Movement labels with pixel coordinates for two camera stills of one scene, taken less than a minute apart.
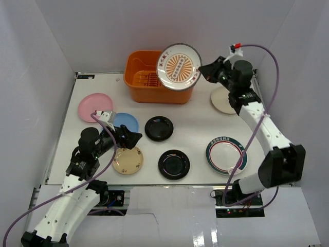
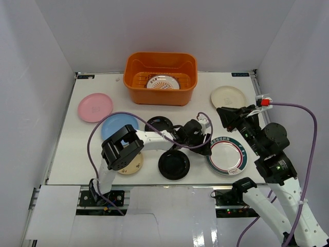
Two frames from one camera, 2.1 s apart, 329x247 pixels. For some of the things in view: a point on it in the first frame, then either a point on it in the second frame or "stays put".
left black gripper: (124, 136) → (199, 145)
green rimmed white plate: (223, 153) stays put
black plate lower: (174, 164) stays put
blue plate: (127, 119) stays put
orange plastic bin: (140, 74) stays put
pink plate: (92, 102) stays put
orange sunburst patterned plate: (178, 67) → (163, 82)
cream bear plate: (219, 96) stays put
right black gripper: (210, 71) → (232, 117)
